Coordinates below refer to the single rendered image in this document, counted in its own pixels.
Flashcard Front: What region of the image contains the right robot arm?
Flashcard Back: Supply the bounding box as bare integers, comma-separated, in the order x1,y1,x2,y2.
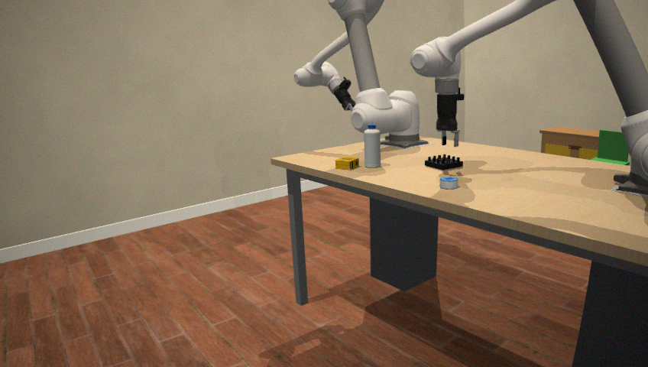
294,0,428,148

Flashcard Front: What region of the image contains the grey bottle with blue cap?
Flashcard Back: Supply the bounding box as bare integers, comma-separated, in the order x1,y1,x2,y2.
364,124,381,168

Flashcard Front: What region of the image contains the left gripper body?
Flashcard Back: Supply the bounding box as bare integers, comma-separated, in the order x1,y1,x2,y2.
435,79,464,131

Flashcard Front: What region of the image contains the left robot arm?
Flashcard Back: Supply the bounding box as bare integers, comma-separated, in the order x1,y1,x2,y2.
410,0,648,195

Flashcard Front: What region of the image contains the short grey cylinder with blue top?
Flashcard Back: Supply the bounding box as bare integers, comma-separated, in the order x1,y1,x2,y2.
439,177,458,190

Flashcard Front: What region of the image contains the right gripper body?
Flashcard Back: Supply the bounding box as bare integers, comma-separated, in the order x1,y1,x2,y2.
328,77,355,110

